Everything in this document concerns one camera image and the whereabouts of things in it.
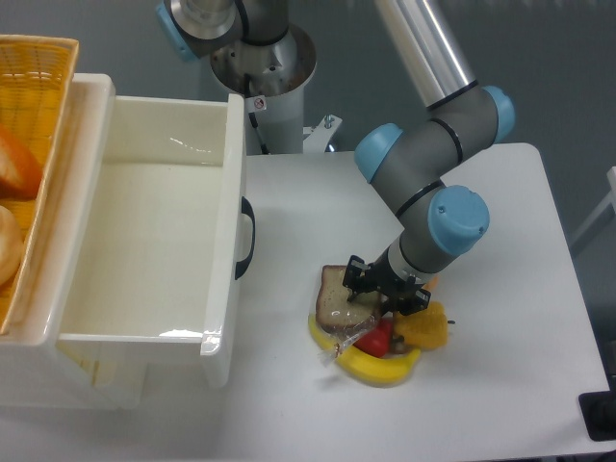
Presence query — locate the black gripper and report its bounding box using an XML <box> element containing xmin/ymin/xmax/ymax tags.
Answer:
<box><xmin>343</xmin><ymin>254</ymin><xmax>431</xmax><ymax>316</ymax></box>

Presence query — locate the brown toast slice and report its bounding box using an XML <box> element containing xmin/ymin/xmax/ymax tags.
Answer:
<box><xmin>315</xmin><ymin>265</ymin><xmax>382</xmax><ymax>365</ymax></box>

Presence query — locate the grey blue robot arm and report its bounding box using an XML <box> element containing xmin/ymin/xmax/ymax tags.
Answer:
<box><xmin>156</xmin><ymin>1</ymin><xmax>516</xmax><ymax>315</ymax></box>

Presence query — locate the orange bread roll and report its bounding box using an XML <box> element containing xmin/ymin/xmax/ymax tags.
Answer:
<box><xmin>423</xmin><ymin>274</ymin><xmax>439</xmax><ymax>291</ymax></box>

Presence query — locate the red bell pepper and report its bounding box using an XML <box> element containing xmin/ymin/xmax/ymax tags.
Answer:
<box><xmin>353</xmin><ymin>318</ymin><xmax>405</xmax><ymax>358</ymax></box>

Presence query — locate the yellow bell pepper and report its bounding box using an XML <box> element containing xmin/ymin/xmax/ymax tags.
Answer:
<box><xmin>393</xmin><ymin>301</ymin><xmax>449</xmax><ymax>349</ymax></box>

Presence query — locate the yellow banana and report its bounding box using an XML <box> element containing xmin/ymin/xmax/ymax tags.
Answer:
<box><xmin>308</xmin><ymin>315</ymin><xmax>422</xmax><ymax>387</ymax></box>

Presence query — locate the white open drawer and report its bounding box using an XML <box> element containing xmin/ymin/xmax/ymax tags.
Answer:
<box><xmin>60</xmin><ymin>94</ymin><xmax>246</xmax><ymax>387</ymax></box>

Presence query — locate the black device at edge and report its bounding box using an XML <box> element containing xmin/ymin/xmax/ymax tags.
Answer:
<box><xmin>578</xmin><ymin>391</ymin><xmax>615</xmax><ymax>442</ymax></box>

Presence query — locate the white drawer cabinet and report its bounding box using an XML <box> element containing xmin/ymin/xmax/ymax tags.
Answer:
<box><xmin>1</xmin><ymin>73</ymin><xmax>146</xmax><ymax>409</ymax></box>

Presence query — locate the pale bun in basket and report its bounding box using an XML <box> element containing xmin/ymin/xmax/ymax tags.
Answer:
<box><xmin>0</xmin><ymin>206</ymin><xmax>23</xmax><ymax>285</ymax></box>

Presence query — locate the orange bread in basket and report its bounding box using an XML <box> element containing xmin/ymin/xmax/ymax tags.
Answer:
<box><xmin>1</xmin><ymin>125</ymin><xmax>43</xmax><ymax>200</ymax></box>

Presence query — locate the yellow woven basket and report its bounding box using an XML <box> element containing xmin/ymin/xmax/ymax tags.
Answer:
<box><xmin>1</xmin><ymin>35</ymin><xmax>80</xmax><ymax>334</ymax></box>

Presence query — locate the black drawer handle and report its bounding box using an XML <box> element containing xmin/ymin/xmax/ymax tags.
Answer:
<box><xmin>235</xmin><ymin>196</ymin><xmax>256</xmax><ymax>280</ymax></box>

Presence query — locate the white mounting bracket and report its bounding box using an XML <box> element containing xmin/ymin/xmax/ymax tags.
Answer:
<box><xmin>302</xmin><ymin>114</ymin><xmax>343</xmax><ymax>154</ymax></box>

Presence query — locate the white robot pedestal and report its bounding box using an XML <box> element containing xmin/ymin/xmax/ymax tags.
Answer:
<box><xmin>210</xmin><ymin>24</ymin><xmax>317</xmax><ymax>155</ymax></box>

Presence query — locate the white frame at right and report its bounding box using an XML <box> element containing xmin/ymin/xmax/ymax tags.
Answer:
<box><xmin>569</xmin><ymin>167</ymin><xmax>615</xmax><ymax>258</ymax></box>

